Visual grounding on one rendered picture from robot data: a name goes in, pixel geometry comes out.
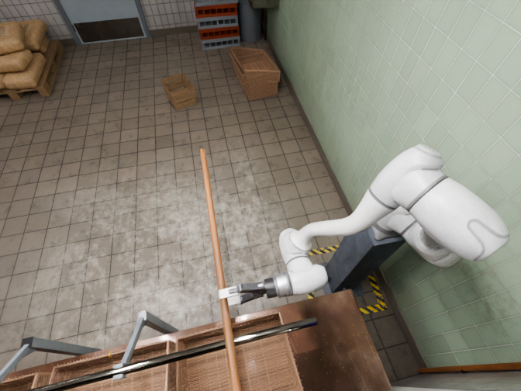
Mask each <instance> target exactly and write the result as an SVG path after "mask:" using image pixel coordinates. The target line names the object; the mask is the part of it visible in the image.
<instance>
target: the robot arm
mask: <svg viewBox="0 0 521 391"><path fill-rule="evenodd" d="M443 165H444V163H443V158H442V157H441V156H440V153H439V152H438V151H436V150H434V149H433V148H431V147H427V146H426V145H423V144H418V145H416V146H414V147H411V148H409V149H408V150H406V151H404V152H402V153H401V154H400V155H398V156H397V157H395V158H394V159H393V160H392V161H391V162H389V163H388V164H387V165H386V166H385V167H384V168H383V170H382V171H381V172H380V173H379V174H378V175H377V177H376V178H375V180H374V181H373V182H372V184H371V186H370V187H369V188H368V190H367V191H366V193H365V195H364V197H363V199H362V200H361V202H360V204H359V205H358V207H357V208H356V209H355V211H354V212H353V213H352V214H351V215H350V216H348V217H346V218H343V219H338V220H327V221H321V222H315V223H310V224H308V225H306V226H304V227H303V228H302V229H301V230H300V231H297V230H295V229H292V228H288V229H286V230H284V231H282V232H281V234H280V237H279V247H280V250H281V256H282V257H283V260H284V262H285V264H286V267H287V270H288V271H287V272H284V273H281V274H276V275H274V278H272V277H271V278H268V279H265V280H264V283H263V282H254V283H244V284H239V283H238V284H236V286H234V287H231V288H228V289H221V290H219V298H220V299H222V298H226V297H229V298H227V299H228V304H229V306H231V305H235V304H238V303H240V304H241V305H243V304H244V303H247V302H250V301H251V300H254V299H258V298H261V297H264V294H267V297H268V299H270V298H274V297H276V296H277V295H278V297H279V298H281V297H285V296H292V295H305V294H309V293H311V292H315V291H318V290H320V289H322V288H324V287H325V286H326V284H327V282H328V276H327V273H326V270H325V268H324V267H323V266H322V265H313V264H312V262H311V261H310V260H309V252H310V248H311V246H312V242H311V239H312V238H313V237H315V236H350V235H355V234H358V233H360V232H362V231H364V230H366V229H367V228H369V227H371V229H372V232H373V234H374V239H375V240H376V241H380V240H382V239H386V238H390V237H398V236H403V237H404V239H405V240H406V241H407V242H408V243H409V245H410V246H411V247H412V248H413V249H414V250H415V251H417V252H418V253H419V254H420V255H421V256H422V257H423V258H424V259H426V260H427V261H428V262H429V263H431V264H433V265H436V266H439V267H445V268H447V267H450V266H451V265H453V264H455V263H456V262H457V261H459V260H460V259H461V258H465V259H467V260H469V261H483V260H485V259H486V258H487V257H488V256H490V255H491V254H493V253H494V252H496V251H497V250H498V249H499V248H501V247H502V246H503V245H505V244H506V243H508V242H509V231H508V228H507V227H506V225H505V223H504V222H503V220H502V218H501V217H500V216H499V214H497V212H496V211H494V209H492V208H491V207H490V206H489V205H488V204H487V203H485V202H484V201H483V200H482V199H480V198H479V197H478V196H477V195H475V194H474V193H473V192H472V191H470V190H469V189H467V188H465V187H464V186H463V185H461V184H460V183H458V182H456V181H454V180H453V179H452V178H450V177H448V176H447V175H446V174H445V173H444V172H443V171H441V170H440V169H441V168H442V167H443ZM239 293H246V294H244V295H242V296H236V295H238V294H239ZM230 296H234V297H230Z"/></svg>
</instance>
